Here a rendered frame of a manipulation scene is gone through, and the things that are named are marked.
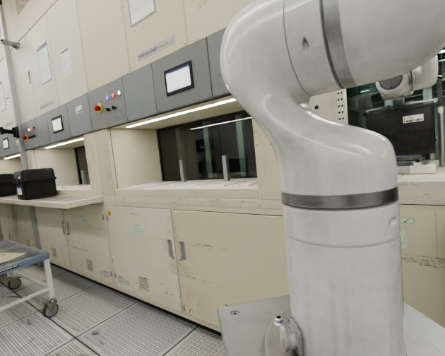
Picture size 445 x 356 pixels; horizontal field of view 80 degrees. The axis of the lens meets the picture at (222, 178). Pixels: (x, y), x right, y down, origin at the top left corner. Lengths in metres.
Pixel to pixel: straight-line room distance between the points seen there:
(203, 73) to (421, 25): 1.14
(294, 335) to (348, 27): 0.31
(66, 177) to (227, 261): 2.52
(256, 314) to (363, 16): 0.39
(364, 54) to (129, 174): 1.92
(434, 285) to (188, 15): 1.46
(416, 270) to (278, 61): 0.91
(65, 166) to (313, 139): 3.33
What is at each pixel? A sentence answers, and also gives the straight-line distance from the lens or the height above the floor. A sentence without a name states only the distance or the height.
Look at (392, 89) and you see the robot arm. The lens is 1.00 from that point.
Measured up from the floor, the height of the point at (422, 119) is 1.07.
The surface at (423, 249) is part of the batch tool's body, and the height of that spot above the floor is 0.65.
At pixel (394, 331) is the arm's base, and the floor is 0.82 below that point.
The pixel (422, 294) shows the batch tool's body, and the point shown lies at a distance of 1.12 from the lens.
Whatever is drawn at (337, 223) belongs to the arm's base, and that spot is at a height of 0.93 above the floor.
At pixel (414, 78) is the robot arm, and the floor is 1.18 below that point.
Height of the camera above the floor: 1.01
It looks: 5 degrees down
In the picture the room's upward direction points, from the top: 6 degrees counter-clockwise
